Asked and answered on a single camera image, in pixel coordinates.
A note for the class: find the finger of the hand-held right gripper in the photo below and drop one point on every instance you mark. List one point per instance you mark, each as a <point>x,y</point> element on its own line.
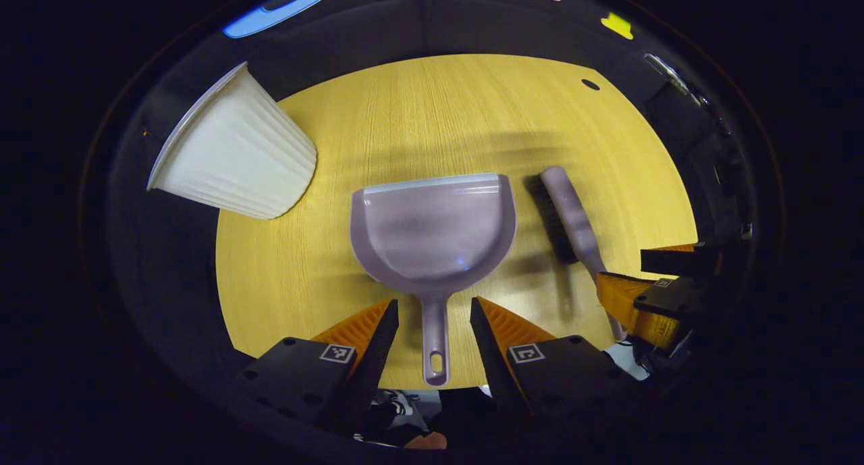
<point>668,299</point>
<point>675,261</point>

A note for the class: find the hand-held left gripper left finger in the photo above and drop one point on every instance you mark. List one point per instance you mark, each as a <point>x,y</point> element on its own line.
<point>374,357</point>

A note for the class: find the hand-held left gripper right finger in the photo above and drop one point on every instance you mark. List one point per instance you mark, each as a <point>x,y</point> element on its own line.
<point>489,343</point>

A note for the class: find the small light purple broom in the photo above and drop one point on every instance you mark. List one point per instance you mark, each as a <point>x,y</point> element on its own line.
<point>574,215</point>

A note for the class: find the light purple plastic dustpan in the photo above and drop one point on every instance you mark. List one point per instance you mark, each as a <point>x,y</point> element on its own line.
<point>432,229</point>

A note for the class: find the white ribbed garbage bin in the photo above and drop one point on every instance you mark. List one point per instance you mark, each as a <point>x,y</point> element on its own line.
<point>236,154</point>

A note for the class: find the wooden desktop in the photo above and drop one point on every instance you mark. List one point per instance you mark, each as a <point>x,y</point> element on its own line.
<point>432,114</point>

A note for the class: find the metal clamp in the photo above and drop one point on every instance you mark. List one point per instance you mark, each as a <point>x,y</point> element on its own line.
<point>668,73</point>

